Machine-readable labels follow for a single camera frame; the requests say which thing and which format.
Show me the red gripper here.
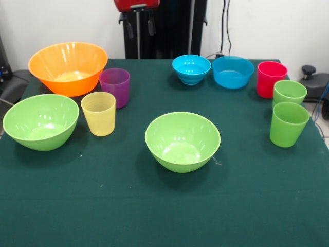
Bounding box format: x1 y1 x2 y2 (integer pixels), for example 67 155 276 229
114 0 160 40

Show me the large orange plastic bowl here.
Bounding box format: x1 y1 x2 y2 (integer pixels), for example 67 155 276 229
27 42 109 98

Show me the green plastic bowl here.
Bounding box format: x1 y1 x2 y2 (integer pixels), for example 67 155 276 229
144 111 221 173
2 94 80 152

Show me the purple plastic cup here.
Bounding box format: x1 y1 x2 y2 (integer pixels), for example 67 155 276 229
99 67 131 109

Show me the ribbed cyan plastic bowl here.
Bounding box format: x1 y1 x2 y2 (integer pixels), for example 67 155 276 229
172 54 212 85

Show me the yellow plastic cup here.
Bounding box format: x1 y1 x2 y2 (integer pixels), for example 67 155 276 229
80 91 117 137

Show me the translucent blue plastic bowl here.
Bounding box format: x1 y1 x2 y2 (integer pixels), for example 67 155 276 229
212 56 255 90

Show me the red plastic cup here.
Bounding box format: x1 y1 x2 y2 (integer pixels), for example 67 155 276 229
257 61 288 99

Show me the green plastic cup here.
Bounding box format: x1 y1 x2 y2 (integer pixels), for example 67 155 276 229
272 80 308 109
269 101 310 148

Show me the dark green table cloth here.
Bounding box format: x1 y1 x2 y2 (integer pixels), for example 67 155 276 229
0 58 329 247

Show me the black stand base with knob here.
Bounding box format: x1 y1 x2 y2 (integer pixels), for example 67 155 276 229
301 64 329 103

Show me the black wall cable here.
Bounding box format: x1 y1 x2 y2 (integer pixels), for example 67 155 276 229
220 0 233 57

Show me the blue cable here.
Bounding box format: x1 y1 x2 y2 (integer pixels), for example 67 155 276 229
312 84 329 121

